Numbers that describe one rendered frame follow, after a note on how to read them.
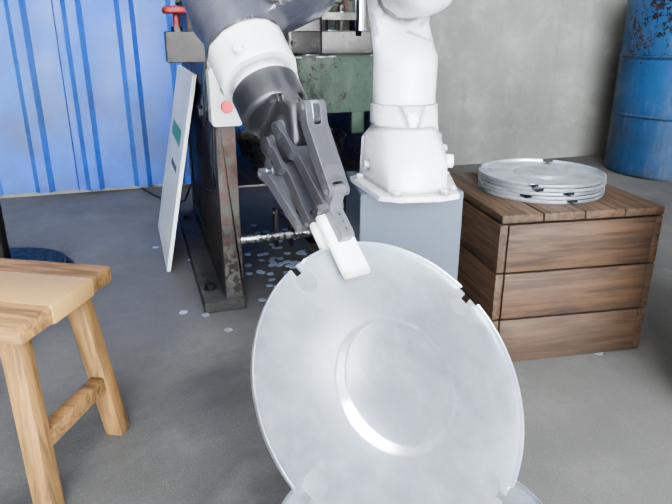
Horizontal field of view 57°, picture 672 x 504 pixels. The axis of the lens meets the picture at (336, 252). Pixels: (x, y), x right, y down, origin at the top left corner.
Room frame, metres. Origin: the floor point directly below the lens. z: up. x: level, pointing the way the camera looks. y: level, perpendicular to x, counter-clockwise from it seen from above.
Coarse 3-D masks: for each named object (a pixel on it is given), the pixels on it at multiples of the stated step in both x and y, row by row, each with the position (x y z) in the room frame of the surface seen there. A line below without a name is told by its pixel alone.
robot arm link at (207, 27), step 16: (192, 0) 0.72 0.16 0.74; (208, 0) 0.70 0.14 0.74; (224, 0) 0.70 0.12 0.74; (240, 0) 0.70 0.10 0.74; (256, 0) 0.71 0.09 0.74; (272, 0) 0.71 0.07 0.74; (304, 0) 0.71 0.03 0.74; (320, 0) 0.72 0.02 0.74; (192, 16) 0.72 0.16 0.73; (208, 16) 0.70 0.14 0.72; (224, 16) 0.69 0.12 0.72; (240, 16) 0.69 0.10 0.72; (256, 16) 0.69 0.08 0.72; (272, 16) 0.71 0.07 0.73; (288, 16) 0.73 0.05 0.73; (304, 16) 0.73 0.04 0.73; (320, 16) 0.75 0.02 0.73; (208, 32) 0.70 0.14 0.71; (208, 48) 0.69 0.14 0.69
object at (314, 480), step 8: (312, 472) 0.40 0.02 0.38; (320, 472) 0.40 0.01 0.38; (304, 480) 0.39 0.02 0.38; (312, 480) 0.40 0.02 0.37; (320, 480) 0.40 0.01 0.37; (304, 488) 0.39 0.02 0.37; (312, 488) 0.39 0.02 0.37; (320, 488) 0.40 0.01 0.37; (312, 496) 0.39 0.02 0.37; (320, 496) 0.39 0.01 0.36
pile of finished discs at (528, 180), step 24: (480, 168) 1.49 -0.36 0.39; (504, 168) 1.50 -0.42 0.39; (528, 168) 1.47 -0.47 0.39; (552, 168) 1.47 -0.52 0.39; (576, 168) 1.49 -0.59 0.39; (504, 192) 1.35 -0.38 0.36; (528, 192) 1.31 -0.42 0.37; (552, 192) 1.30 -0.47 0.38; (576, 192) 1.30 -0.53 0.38; (600, 192) 1.34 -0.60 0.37
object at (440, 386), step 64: (320, 256) 0.56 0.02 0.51; (384, 256) 0.59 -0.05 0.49; (320, 320) 0.51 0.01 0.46; (384, 320) 0.53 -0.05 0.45; (448, 320) 0.57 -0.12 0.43; (256, 384) 0.44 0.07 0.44; (320, 384) 0.46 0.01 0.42; (384, 384) 0.48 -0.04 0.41; (448, 384) 0.51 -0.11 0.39; (512, 384) 0.55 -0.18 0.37; (320, 448) 0.42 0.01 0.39; (384, 448) 0.44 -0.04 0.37; (448, 448) 0.47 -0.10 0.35; (512, 448) 0.49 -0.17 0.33
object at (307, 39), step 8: (336, 0) 1.61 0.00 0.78; (312, 24) 1.71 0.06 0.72; (320, 24) 1.72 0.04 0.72; (288, 32) 1.69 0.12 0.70; (296, 32) 1.70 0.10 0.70; (304, 32) 1.71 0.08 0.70; (312, 32) 1.71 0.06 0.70; (320, 32) 1.72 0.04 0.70; (288, 40) 1.69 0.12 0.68; (296, 40) 1.70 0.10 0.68; (304, 40) 1.71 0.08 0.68; (312, 40) 1.71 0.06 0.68; (320, 40) 1.72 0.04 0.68; (296, 48) 1.70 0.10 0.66; (304, 48) 1.71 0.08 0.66; (312, 48) 1.71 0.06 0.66; (320, 48) 1.72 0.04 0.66
